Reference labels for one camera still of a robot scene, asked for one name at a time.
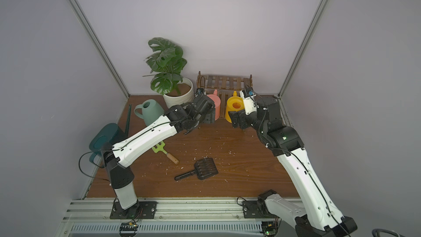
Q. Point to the aluminium corner profile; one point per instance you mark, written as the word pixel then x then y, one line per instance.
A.
pixel 304 45
pixel 82 18

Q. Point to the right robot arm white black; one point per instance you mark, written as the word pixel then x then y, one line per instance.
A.
pixel 319 216

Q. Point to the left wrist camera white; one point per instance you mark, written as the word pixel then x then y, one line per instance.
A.
pixel 200 91

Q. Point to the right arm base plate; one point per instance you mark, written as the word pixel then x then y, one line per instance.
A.
pixel 257 209

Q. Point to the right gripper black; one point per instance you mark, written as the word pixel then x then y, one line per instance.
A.
pixel 242 118

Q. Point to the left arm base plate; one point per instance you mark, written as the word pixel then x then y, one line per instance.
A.
pixel 140 210

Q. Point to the aluminium mounting rail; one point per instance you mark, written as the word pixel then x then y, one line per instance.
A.
pixel 174 217

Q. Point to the left small circuit board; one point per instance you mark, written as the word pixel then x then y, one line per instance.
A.
pixel 128 229

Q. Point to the small circuit board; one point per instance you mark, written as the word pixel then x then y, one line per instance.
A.
pixel 128 229
pixel 269 229

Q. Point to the yellow watering can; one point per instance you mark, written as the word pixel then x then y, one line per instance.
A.
pixel 234 103

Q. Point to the green monstera plant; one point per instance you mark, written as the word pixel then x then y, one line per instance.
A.
pixel 166 63

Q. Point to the dark green watering can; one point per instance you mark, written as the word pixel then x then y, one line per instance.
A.
pixel 110 133

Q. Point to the black plastic sifting scoop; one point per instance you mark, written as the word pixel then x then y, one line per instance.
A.
pixel 203 169

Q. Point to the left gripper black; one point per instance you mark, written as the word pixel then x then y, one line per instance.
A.
pixel 204 106

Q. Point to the sage green watering can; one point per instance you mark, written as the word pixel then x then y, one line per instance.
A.
pixel 149 111

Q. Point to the white ribbed plant pot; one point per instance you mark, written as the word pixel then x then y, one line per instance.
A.
pixel 186 88

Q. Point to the green hand rake wooden handle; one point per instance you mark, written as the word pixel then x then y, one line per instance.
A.
pixel 159 147

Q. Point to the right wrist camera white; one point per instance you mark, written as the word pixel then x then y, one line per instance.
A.
pixel 248 97

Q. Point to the right small circuit board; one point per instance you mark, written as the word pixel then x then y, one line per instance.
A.
pixel 269 229

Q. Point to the pink watering can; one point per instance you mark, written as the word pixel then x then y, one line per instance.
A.
pixel 217 102

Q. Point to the brown wooden slatted shelf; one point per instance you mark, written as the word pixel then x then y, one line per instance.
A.
pixel 223 86

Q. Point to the left aluminium corner profile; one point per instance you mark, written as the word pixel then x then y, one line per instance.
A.
pixel 82 18

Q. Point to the right aluminium corner profile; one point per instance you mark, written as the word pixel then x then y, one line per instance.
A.
pixel 304 45

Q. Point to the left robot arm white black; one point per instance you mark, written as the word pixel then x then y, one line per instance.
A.
pixel 119 157

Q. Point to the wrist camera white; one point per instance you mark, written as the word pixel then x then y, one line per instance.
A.
pixel 200 91
pixel 248 97

